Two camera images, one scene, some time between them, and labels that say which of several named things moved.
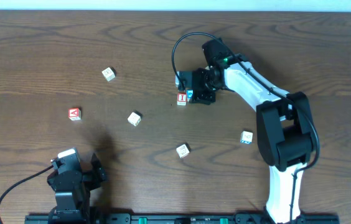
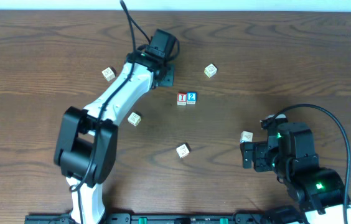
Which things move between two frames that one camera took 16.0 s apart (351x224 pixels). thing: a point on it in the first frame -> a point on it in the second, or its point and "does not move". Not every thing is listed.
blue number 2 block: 189,94 does not move
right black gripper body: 198,86 -> 247,155
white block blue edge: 246,137 does not move
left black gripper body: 88,175 -> 167,78
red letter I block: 182,99 does not move
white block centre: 134,119 does not move
